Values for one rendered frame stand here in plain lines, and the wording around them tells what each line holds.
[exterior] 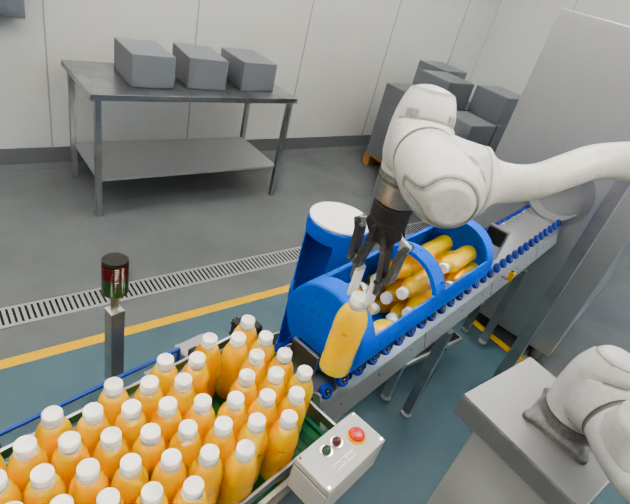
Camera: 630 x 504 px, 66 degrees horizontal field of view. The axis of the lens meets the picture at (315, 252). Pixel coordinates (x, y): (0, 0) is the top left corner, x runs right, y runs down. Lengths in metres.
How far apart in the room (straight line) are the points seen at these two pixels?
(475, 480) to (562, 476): 0.30
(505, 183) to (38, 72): 3.88
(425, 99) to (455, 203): 0.22
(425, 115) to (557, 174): 0.22
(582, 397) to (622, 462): 0.18
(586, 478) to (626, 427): 0.26
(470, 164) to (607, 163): 0.33
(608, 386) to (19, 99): 4.04
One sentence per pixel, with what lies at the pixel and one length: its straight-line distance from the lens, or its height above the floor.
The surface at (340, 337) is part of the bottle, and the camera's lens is 1.05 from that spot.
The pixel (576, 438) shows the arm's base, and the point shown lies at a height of 1.11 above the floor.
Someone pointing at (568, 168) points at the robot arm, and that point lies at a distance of 0.84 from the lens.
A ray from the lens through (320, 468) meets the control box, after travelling 1.11.
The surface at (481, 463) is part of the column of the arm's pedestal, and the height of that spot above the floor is 0.88.
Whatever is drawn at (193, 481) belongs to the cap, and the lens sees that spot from 1.04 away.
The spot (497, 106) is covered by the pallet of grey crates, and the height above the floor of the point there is 1.08.
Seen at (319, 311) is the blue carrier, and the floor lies 1.15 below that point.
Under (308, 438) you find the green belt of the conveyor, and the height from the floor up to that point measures 0.90.
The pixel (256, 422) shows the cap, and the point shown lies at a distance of 1.12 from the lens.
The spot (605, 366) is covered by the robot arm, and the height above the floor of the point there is 1.32.
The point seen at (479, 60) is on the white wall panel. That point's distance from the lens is 7.28.
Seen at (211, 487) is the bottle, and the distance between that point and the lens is 1.11.
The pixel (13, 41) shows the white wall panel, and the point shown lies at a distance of 4.22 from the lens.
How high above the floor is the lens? 2.00
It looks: 32 degrees down
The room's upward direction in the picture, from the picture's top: 15 degrees clockwise
